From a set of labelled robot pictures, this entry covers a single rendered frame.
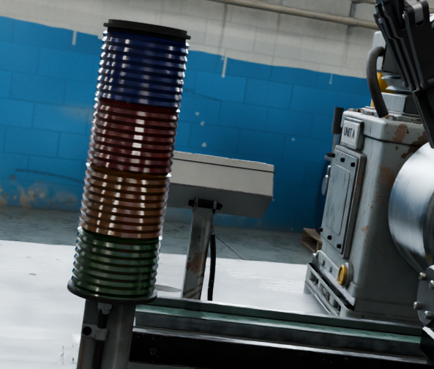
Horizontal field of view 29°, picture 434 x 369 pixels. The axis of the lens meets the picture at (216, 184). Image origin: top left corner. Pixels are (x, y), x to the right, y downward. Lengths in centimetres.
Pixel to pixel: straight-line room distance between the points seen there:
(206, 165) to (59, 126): 526
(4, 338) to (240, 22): 555
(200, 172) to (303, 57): 568
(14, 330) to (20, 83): 514
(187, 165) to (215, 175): 4
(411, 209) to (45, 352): 55
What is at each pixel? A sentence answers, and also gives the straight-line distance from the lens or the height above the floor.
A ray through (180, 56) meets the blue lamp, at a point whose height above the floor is 120.
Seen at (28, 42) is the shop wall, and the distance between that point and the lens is 628.
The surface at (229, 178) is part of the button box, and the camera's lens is 109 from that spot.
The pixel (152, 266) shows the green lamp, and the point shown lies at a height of 105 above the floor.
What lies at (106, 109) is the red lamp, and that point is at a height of 116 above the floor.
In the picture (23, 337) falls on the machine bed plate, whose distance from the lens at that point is 119.
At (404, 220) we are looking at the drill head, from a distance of 126.
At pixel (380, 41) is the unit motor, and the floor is 130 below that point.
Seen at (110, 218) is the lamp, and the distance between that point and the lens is 56.
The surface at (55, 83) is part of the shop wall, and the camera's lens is 630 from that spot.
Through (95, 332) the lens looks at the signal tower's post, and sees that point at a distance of 59.
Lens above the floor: 119
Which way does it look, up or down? 7 degrees down
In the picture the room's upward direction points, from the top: 8 degrees clockwise
